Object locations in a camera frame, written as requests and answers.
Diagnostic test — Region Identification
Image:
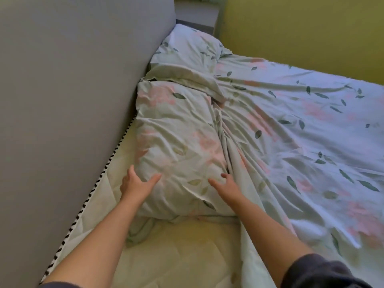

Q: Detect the person's right forearm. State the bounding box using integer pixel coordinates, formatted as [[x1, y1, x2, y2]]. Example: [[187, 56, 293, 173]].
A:
[[231, 196, 316, 288]]

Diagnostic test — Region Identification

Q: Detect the grey headboard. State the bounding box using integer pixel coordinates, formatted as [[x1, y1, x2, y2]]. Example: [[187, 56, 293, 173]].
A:
[[0, 0, 177, 288]]

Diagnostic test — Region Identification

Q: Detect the floral leaf print pillow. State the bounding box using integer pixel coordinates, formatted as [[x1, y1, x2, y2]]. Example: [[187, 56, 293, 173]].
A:
[[144, 23, 233, 102], [125, 80, 240, 248]]

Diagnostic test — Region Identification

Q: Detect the person's left hand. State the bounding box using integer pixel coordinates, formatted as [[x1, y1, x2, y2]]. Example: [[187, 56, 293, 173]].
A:
[[120, 164, 163, 205]]

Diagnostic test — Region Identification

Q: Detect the person's right hand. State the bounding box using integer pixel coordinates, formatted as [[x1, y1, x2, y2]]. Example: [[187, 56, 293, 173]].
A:
[[208, 173, 246, 207]]

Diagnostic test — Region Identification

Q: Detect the dark grey sleeve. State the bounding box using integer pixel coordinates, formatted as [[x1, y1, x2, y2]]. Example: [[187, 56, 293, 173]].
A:
[[280, 253, 372, 288], [39, 282, 82, 288]]

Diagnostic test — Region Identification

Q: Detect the grey nightstand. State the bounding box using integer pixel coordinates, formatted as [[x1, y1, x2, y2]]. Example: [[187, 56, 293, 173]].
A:
[[174, 0, 226, 35]]

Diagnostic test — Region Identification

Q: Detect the dark grey right sleeve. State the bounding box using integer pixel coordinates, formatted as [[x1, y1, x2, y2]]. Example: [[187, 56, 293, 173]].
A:
[[280, 253, 372, 288]]

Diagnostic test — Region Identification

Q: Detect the white quilted mattress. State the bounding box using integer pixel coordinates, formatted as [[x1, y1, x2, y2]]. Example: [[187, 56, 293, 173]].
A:
[[39, 116, 244, 288]]

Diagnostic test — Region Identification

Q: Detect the floral leaf print bed sheet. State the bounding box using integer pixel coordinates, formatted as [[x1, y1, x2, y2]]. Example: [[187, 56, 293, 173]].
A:
[[210, 50, 384, 288]]

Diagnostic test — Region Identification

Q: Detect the person's left forearm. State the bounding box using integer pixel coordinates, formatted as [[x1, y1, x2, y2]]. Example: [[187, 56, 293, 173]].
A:
[[42, 194, 142, 288]]

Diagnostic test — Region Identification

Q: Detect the dark grey left sleeve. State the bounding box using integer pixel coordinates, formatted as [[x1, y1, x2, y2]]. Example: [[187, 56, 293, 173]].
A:
[[39, 282, 82, 288]]

